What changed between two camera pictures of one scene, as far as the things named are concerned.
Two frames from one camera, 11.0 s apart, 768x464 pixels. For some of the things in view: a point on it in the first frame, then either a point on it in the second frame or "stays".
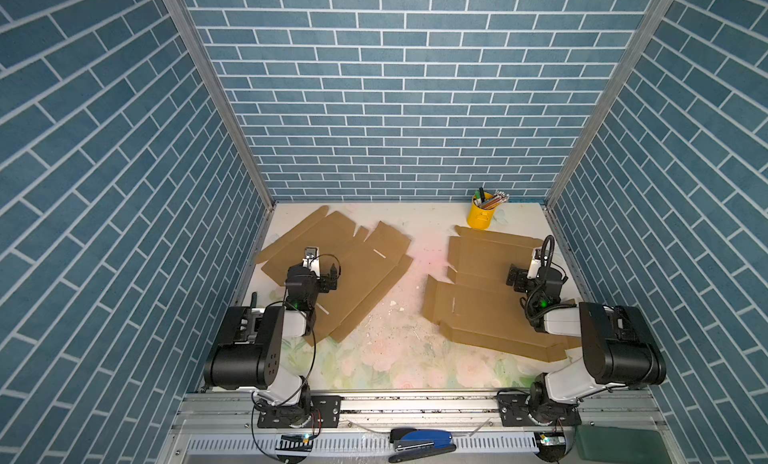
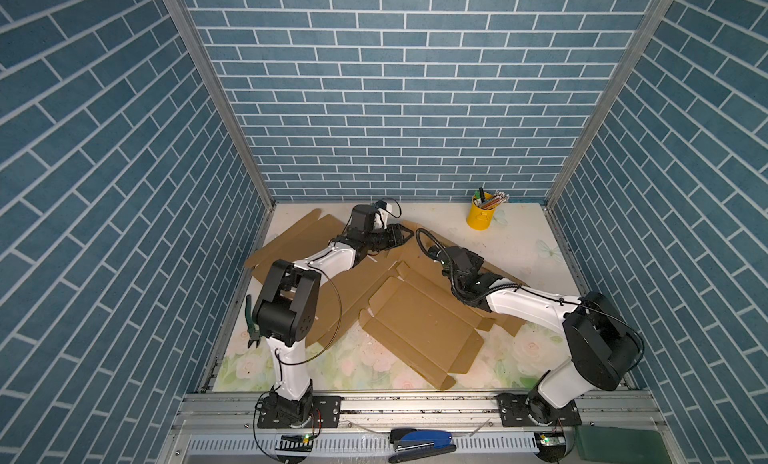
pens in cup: (499, 197) stays
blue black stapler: (415, 443) stays
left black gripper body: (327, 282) → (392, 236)
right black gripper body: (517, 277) → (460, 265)
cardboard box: (477, 305) → (418, 316)
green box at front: (620, 445) stays
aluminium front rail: (222, 427) stays
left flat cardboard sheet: (364, 264) stays
